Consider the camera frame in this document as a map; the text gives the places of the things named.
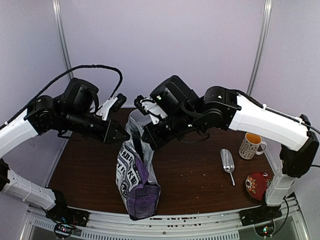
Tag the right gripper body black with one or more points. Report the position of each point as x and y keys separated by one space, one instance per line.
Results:
x=161 y=137

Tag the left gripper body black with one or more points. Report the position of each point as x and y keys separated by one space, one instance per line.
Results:
x=104 y=131

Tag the purple puppy food bag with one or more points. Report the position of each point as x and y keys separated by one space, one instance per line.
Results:
x=135 y=176

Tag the metal food scoop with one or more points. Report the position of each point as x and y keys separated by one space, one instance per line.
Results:
x=228 y=164

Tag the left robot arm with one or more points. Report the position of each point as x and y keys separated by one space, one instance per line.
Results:
x=76 y=110

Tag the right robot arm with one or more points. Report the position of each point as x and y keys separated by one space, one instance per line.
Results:
x=176 y=110

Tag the patterned mug yellow inside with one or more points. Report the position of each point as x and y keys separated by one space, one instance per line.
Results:
x=251 y=146

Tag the red floral plate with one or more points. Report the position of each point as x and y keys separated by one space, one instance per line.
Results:
x=257 y=183

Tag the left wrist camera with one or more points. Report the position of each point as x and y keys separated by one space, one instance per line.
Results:
x=112 y=105

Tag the aluminium front rail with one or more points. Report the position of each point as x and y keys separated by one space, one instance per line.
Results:
x=224 y=225

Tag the left aluminium frame post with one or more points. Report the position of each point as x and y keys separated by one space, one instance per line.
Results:
x=56 y=4

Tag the aluminium frame post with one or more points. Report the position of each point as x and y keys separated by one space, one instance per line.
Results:
x=56 y=4
x=262 y=39

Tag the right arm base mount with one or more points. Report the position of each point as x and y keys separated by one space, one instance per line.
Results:
x=262 y=218

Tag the right aluminium frame post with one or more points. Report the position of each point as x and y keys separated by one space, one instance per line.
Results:
x=262 y=39

